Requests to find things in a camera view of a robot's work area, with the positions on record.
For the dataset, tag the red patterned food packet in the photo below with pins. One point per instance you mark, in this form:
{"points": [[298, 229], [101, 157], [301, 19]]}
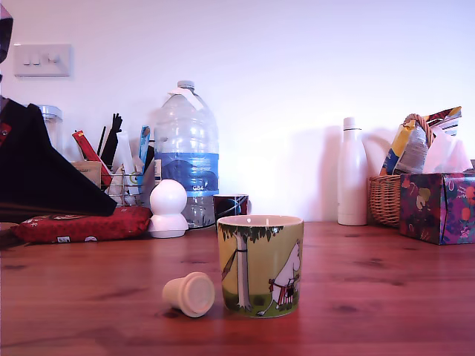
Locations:
{"points": [[92, 224]]}

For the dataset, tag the dark space print mug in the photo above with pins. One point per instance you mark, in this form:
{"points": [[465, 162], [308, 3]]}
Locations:
{"points": [[230, 204]]}

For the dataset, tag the blue sachet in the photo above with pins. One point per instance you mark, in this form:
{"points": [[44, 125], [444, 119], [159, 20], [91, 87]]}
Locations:
{"points": [[144, 141]]}

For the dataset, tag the white light switch plate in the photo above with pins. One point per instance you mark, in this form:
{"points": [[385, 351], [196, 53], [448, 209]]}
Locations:
{"points": [[42, 61]]}

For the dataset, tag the cartoon print ceramic mug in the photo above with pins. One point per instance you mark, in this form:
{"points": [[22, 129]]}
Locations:
{"points": [[259, 267]]}

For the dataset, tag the yellow and silver snack bag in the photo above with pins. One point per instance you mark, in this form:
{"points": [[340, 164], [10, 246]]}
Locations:
{"points": [[404, 152]]}

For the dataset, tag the wicker basket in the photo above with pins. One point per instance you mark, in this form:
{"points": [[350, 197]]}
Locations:
{"points": [[384, 200]]}

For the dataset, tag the floral tissue box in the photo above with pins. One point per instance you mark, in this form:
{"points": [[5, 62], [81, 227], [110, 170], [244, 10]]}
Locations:
{"points": [[438, 207]]}

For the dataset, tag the clear jar with lid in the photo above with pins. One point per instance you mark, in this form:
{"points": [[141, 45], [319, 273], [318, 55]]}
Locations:
{"points": [[53, 126]]}

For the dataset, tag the black slotted utensil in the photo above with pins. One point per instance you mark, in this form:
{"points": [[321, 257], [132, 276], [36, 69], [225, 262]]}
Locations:
{"points": [[116, 130]]}

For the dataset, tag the colourful foil snack bag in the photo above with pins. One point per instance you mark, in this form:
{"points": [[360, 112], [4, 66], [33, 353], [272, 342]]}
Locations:
{"points": [[447, 118]]}

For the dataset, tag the black sachet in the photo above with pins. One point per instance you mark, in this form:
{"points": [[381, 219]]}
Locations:
{"points": [[149, 159]]}

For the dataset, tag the small white round camera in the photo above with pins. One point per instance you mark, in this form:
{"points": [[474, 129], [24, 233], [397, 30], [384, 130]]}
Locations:
{"points": [[168, 200]]}

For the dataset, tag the white tissue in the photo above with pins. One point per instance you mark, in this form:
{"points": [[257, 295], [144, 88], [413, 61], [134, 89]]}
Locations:
{"points": [[445, 155]]}

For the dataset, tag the white paper packet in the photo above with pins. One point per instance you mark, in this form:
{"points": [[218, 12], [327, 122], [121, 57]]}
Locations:
{"points": [[124, 152]]}

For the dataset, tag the thin black stick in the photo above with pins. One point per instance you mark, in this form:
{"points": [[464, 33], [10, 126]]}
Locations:
{"points": [[101, 141]]}

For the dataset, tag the white metal bottle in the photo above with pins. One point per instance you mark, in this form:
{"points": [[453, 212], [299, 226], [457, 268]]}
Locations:
{"points": [[352, 178]]}

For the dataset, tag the brown kraft paper box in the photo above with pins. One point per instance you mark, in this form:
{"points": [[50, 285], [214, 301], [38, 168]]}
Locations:
{"points": [[89, 174]]}

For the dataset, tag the large clear water bottle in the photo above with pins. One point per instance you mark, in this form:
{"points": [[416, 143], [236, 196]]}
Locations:
{"points": [[185, 148]]}

